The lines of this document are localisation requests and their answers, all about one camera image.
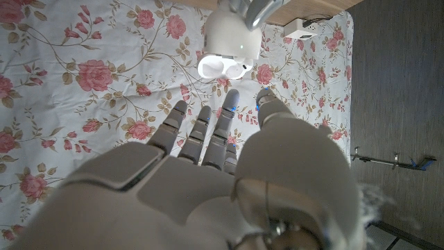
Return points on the floral rose backdrop cloth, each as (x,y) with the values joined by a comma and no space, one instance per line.
(86,104)

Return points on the white AirPods case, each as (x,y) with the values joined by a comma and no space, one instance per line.
(225,38)

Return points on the white AirPod earbud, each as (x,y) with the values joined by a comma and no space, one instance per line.
(247,65)

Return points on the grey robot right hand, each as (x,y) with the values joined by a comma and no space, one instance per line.
(173,201)

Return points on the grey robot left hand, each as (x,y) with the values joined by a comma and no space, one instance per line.
(258,10)

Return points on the grey perforated metal panel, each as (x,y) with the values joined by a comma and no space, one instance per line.
(376,243)

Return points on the white power strip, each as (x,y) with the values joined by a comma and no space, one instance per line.
(299,29)

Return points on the black metal rod bracket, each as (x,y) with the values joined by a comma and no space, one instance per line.
(381,160)

